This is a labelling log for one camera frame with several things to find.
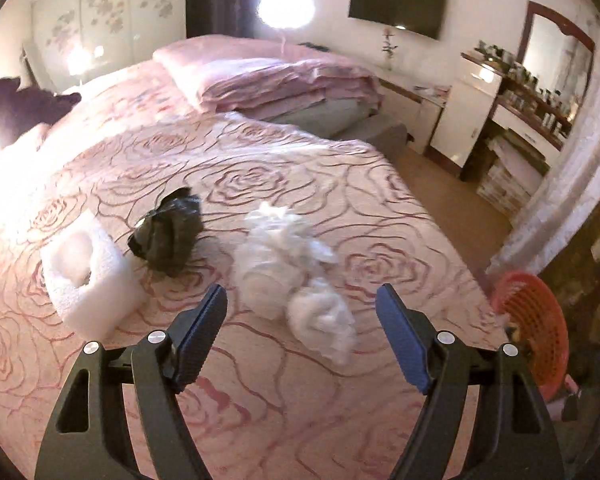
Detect white foam block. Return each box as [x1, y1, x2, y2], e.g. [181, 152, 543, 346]
[41, 210, 146, 341]

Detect black plastic bag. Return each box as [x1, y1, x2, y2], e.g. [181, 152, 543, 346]
[128, 186, 204, 278]

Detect white plastic wrap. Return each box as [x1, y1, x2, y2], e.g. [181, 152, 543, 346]
[234, 202, 356, 365]

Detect red plastic mesh basket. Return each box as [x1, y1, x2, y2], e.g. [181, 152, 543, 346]
[490, 271, 570, 402]

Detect pink rose-pattern bedspread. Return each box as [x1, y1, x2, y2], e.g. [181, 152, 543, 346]
[0, 62, 505, 479]

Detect stacked storage boxes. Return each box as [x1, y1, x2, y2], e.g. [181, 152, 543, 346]
[477, 130, 550, 223]

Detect lace curtain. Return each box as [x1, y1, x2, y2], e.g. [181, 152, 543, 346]
[486, 28, 600, 281]

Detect low white desk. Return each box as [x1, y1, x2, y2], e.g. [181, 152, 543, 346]
[374, 68, 450, 155]

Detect white dressing cabinet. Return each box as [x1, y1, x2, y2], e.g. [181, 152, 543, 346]
[426, 53, 503, 177]

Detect grey bed bench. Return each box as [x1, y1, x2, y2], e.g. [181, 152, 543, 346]
[268, 100, 414, 162]

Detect vanity mirror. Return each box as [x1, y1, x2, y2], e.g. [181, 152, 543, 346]
[517, 1, 595, 108]

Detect folded pink quilt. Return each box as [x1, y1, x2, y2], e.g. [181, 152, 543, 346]
[152, 35, 381, 119]

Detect rose in vase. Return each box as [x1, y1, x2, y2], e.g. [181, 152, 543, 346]
[381, 27, 398, 70]

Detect white floral wardrobe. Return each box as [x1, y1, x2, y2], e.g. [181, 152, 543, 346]
[23, 0, 186, 93]

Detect wall-mounted black television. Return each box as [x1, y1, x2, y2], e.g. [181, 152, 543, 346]
[348, 0, 446, 40]

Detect ring light lamp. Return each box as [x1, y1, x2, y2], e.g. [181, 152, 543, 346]
[257, 0, 316, 53]

